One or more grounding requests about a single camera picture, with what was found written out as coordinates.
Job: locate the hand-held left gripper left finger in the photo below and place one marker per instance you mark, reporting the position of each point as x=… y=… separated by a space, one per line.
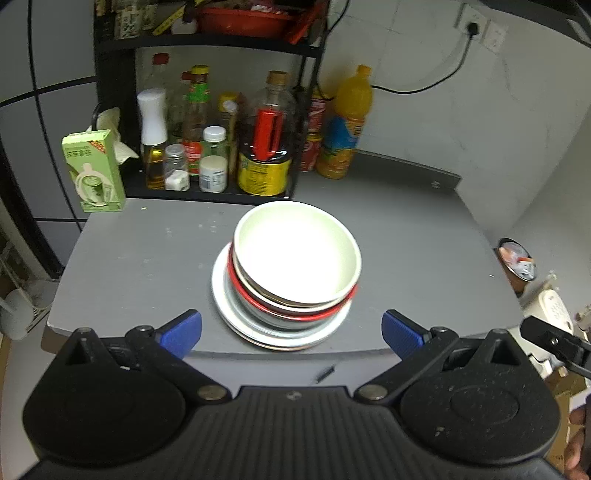
x=182 y=332

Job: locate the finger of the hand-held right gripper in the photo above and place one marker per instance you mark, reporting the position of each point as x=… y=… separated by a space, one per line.
x=549 y=339

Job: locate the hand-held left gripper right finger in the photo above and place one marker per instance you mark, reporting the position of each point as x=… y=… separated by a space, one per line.
x=401 y=333

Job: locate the white patterned plate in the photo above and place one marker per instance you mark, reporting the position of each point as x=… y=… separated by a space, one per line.
x=221 y=314

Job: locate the large white script-print plate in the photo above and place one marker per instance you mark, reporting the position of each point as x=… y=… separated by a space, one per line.
x=240 y=318

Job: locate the cream bowl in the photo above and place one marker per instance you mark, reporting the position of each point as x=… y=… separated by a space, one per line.
x=295 y=249
x=258 y=297

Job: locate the red and black bowl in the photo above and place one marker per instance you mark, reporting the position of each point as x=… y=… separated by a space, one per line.
x=295 y=317

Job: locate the person's right hand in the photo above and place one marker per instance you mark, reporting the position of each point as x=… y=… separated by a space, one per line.
x=579 y=447

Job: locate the cardboard box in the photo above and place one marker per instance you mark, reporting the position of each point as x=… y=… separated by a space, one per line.
x=565 y=392

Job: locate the black trash bin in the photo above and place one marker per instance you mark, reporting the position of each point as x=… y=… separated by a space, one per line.
x=517 y=265

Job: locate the small black object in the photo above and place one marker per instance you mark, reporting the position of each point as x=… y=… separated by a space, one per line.
x=324 y=374

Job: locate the white jar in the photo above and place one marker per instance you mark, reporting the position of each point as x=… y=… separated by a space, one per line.
x=213 y=175

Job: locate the white fan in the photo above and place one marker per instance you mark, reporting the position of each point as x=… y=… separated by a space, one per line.
x=21 y=309

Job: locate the clear spice jar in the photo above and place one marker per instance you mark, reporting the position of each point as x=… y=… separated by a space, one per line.
x=177 y=168

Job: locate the green carton box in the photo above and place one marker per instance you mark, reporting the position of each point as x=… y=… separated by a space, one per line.
x=94 y=170

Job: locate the white-cap green bottle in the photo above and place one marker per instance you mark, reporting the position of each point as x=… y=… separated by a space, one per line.
x=214 y=138

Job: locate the red can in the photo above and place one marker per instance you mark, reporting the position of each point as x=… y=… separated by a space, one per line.
x=310 y=154
x=319 y=113

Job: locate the orange juice bottle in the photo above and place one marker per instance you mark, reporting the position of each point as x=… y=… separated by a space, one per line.
x=344 y=134

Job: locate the green-label sauce bottle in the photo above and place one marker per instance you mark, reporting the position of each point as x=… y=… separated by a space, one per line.
x=196 y=120

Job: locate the white crumpled cloth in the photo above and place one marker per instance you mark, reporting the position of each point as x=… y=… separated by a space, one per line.
x=111 y=124

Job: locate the clear red-cap bottle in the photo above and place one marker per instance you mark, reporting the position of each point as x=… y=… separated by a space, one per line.
x=161 y=76

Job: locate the black metal rack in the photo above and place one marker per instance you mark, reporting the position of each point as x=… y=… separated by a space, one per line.
x=207 y=44

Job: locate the red plastic basket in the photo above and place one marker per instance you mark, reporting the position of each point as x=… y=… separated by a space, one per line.
x=244 y=23

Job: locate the stack of seasoning packets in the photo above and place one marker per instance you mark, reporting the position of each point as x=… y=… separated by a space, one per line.
x=127 y=18

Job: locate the red packet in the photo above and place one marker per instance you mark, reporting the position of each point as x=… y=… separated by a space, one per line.
x=302 y=23

